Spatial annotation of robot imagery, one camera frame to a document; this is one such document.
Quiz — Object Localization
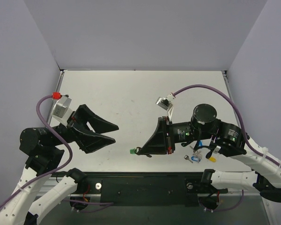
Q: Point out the yellow key tag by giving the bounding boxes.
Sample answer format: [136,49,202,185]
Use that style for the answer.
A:
[208,157,216,163]

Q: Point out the blue tag key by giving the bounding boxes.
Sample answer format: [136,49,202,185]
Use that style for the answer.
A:
[184,155,201,163]

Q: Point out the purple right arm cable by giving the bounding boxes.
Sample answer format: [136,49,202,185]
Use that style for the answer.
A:
[170,84,281,172]

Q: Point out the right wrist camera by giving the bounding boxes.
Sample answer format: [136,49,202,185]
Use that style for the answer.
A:
[156,93,175,121]

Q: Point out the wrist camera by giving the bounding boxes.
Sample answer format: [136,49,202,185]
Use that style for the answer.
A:
[51,96,73,127]
[156,93,175,121]

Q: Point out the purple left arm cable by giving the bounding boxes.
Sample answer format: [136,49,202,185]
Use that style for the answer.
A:
[0,92,74,209]

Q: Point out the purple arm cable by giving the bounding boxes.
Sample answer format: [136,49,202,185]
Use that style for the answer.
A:
[0,92,74,209]
[170,84,281,172]

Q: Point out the silver key cluster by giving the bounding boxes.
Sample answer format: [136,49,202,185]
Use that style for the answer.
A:
[190,146,202,158]

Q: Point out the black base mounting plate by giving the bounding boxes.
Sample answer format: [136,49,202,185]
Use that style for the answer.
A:
[74,172,228,207]

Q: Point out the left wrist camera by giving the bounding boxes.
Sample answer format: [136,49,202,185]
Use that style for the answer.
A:
[51,96,73,127]

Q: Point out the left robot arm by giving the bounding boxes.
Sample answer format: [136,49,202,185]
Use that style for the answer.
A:
[0,105,119,225]

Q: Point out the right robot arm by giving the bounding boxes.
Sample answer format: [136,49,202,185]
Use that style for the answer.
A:
[134,104,281,203]

